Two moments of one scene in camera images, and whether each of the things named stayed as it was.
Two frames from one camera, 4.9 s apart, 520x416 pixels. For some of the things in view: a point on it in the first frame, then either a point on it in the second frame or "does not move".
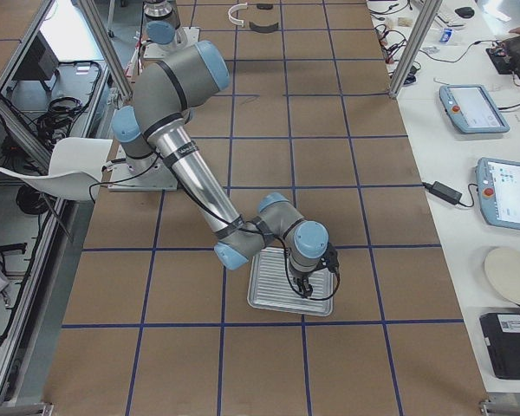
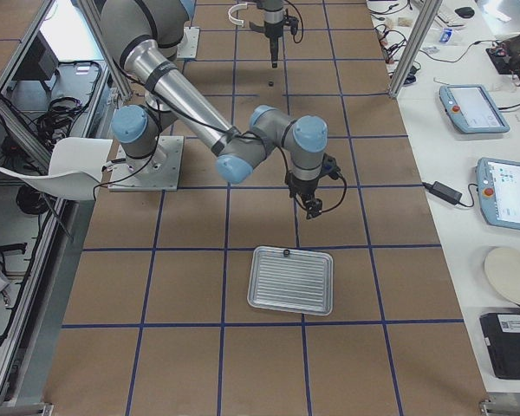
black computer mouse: x=464 y=12 does not move
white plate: x=514 y=274 does not move
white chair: x=74 y=169 does not move
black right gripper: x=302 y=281 → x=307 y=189
